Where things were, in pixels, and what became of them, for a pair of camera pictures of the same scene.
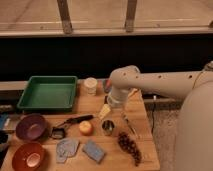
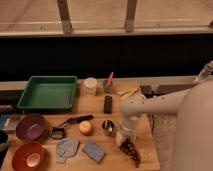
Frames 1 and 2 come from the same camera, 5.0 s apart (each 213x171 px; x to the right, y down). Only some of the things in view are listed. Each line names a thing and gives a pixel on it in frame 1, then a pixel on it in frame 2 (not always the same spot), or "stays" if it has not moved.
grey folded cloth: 66,148 stays
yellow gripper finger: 106,108 to 119,138
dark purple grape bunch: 130,146 stays
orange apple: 85,128 stays
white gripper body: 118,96 to 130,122
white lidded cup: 91,85 stays
